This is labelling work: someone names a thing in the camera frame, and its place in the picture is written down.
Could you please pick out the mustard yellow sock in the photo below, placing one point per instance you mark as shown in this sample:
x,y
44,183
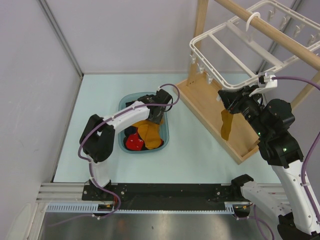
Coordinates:
x,y
227,119
149,133

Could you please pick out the aluminium frame post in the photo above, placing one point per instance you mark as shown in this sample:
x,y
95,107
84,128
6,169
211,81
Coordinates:
x,y
49,15

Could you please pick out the wooden hanger stand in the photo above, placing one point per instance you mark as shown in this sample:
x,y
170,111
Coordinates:
x,y
235,114

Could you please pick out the blue plastic sock basin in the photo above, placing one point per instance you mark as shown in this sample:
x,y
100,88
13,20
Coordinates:
x,y
164,134

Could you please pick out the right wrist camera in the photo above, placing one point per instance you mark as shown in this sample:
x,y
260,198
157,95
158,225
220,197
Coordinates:
x,y
266,82

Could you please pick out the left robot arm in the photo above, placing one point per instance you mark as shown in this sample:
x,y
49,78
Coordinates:
x,y
140,120

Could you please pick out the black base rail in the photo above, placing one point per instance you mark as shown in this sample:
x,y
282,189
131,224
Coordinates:
x,y
174,196

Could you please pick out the white plastic clip hanger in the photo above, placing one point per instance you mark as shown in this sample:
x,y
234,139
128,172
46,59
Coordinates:
x,y
252,18

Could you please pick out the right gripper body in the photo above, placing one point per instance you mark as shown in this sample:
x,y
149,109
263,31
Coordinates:
x,y
250,107

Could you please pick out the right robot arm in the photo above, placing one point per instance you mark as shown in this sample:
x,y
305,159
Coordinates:
x,y
298,220

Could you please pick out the red sock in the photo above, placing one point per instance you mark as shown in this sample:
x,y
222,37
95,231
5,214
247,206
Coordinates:
x,y
133,142

